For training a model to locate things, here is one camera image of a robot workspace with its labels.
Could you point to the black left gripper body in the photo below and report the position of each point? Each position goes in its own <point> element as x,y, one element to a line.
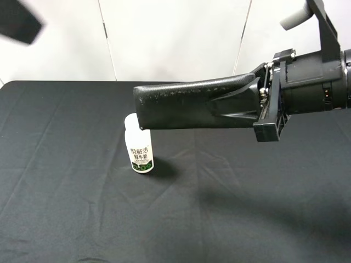
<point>19,23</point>

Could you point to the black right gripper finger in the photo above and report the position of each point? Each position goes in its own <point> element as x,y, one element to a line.
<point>243,103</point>

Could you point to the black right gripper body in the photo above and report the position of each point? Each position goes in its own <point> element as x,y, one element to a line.
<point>297,85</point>

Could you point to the black leather glasses case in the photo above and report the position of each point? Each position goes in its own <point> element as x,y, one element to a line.
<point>186,105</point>

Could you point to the black tablecloth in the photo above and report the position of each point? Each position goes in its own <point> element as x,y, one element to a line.
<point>69,194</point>

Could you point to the white milk bottle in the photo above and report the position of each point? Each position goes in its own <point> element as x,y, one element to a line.
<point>139,145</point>

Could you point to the grey cylinder on bracket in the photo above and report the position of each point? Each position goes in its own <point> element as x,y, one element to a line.
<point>300,12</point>

